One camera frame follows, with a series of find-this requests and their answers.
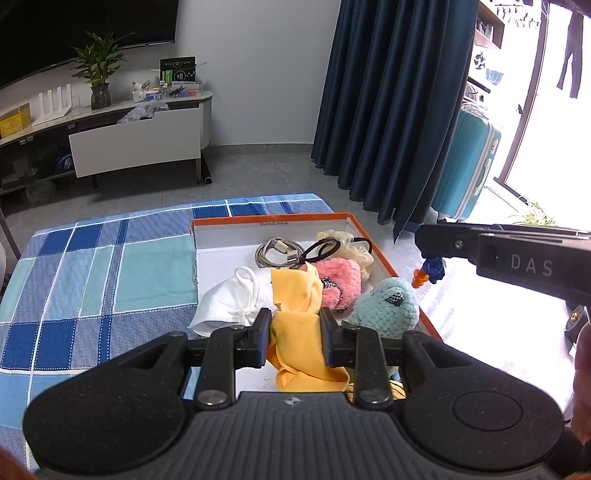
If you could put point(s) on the teal suitcase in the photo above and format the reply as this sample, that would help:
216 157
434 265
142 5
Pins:
466 161

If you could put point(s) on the clear plastic organizer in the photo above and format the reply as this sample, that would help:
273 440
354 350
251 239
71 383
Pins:
184 90

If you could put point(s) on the orange white cardboard box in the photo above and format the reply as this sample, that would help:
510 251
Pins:
221 258

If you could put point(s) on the yellow cloth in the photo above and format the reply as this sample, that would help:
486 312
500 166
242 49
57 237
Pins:
295 332

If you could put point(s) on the dark hanging garment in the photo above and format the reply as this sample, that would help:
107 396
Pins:
570 55

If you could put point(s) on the wall shelf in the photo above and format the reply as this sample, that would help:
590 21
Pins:
489 27

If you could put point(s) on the clothes drying rack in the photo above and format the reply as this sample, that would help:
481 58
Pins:
519 11

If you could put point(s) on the white face mask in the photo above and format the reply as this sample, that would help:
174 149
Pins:
217 304

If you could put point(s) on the green black box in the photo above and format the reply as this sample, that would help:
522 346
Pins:
178 71

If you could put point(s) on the dark blue curtain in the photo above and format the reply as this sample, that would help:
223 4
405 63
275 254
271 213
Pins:
392 115

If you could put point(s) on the pink plush toy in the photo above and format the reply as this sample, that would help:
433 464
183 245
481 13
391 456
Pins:
341 277

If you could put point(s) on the blue orange small toy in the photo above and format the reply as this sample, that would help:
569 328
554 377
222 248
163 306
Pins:
431 270

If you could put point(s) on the small grassy plant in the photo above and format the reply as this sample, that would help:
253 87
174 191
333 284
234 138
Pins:
535 217

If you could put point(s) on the television cabinet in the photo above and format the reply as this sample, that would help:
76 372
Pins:
27 138

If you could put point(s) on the black wall television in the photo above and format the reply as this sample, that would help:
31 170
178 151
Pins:
69 27

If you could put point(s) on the crumpled clear plastic bags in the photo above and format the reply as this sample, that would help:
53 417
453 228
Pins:
143 111

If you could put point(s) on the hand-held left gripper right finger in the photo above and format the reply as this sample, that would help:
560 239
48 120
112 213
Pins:
328 337

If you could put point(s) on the yellow sheer scrunchie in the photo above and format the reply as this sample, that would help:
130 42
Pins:
355 254

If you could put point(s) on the white cabinet drawer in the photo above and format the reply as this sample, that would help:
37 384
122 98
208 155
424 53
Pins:
134 143

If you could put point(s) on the black roll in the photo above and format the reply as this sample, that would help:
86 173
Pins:
206 173

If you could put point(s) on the bamboo plant in dark vase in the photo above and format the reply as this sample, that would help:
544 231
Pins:
100 98

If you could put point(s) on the yellow box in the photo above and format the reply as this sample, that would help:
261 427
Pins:
16 121

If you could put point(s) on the blue plaid tablecloth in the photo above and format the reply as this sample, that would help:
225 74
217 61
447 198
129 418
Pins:
92 277

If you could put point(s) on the white router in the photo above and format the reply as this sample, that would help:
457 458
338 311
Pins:
51 117

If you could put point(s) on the teal crocheted plush toy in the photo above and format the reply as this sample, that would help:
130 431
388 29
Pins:
383 314

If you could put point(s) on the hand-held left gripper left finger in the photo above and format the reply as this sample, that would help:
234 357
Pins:
262 337

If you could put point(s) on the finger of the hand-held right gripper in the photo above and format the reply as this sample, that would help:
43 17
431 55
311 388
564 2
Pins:
448 242

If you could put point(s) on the person's right hand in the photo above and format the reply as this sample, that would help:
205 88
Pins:
584 392

